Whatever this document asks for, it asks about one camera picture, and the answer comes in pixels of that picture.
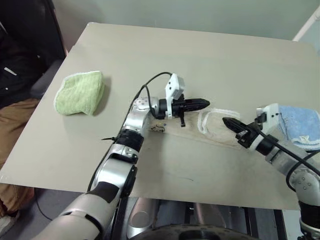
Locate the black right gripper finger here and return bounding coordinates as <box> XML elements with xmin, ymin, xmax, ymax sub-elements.
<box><xmin>222</xmin><ymin>119</ymin><xmax>242</xmax><ymax>137</ymax></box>
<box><xmin>222</xmin><ymin>117</ymin><xmax>248</xmax><ymax>131</ymax></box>

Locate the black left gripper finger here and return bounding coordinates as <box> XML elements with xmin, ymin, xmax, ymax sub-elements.
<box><xmin>186</xmin><ymin>102</ymin><xmax>210</xmax><ymax>112</ymax></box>
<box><xmin>185</xmin><ymin>97</ymin><xmax>210</xmax><ymax>106</ymax></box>

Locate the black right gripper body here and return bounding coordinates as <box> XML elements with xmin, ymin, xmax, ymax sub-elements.
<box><xmin>236</xmin><ymin>126</ymin><xmax>261</xmax><ymax>150</ymax></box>

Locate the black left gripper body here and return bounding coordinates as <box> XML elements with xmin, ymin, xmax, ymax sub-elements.
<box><xmin>172</xmin><ymin>96</ymin><xmax>188</xmax><ymax>128</ymax></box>

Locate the beige cloth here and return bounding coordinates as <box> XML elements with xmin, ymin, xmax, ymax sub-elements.
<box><xmin>149</xmin><ymin>107</ymin><xmax>252</xmax><ymax>151</ymax></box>

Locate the folded blue towel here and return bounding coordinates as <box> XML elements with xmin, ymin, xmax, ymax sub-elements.
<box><xmin>277</xmin><ymin>104</ymin><xmax>320</xmax><ymax>152</ymax></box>

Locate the folded green towel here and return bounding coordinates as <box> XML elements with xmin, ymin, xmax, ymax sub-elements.
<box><xmin>53</xmin><ymin>71</ymin><xmax>106</xmax><ymax>116</ymax></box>

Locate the black perforated round disc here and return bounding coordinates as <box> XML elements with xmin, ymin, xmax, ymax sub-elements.
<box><xmin>139</xmin><ymin>223</ymin><xmax>256</xmax><ymax>240</ymax></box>

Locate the pale rounded leg shell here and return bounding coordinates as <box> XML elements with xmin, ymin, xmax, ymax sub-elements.
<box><xmin>127</xmin><ymin>197</ymin><xmax>159</xmax><ymax>236</ymax></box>

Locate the white pipe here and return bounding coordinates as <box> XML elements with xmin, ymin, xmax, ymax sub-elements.
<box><xmin>291</xmin><ymin>4</ymin><xmax>320</xmax><ymax>42</ymax></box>

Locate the dark chair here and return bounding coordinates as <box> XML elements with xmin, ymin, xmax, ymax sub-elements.
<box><xmin>29</xmin><ymin>0</ymin><xmax>69</xmax><ymax>100</ymax></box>

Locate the seated person in dark jacket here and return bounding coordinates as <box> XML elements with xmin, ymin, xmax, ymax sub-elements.
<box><xmin>0</xmin><ymin>21</ymin><xmax>55</xmax><ymax>237</ymax></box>

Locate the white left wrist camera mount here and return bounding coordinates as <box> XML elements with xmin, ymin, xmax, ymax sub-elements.
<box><xmin>164</xmin><ymin>73</ymin><xmax>186</xmax><ymax>119</ymax></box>

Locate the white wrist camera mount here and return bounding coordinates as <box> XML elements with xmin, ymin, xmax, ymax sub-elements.
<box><xmin>164</xmin><ymin>73</ymin><xmax>186</xmax><ymax>119</ymax></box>
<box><xmin>249</xmin><ymin>102</ymin><xmax>281</xmax><ymax>152</ymax></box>

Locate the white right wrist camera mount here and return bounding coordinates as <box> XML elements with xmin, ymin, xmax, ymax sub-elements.
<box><xmin>249</xmin><ymin>102</ymin><xmax>281</xmax><ymax>152</ymax></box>

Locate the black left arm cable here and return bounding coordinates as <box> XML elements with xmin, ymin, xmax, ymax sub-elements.
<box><xmin>87</xmin><ymin>71</ymin><xmax>174</xmax><ymax>195</ymax></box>

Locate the thin black floor cable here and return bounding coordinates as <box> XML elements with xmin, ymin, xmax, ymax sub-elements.
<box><xmin>34</xmin><ymin>193</ymin><xmax>55</xmax><ymax>222</ymax></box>

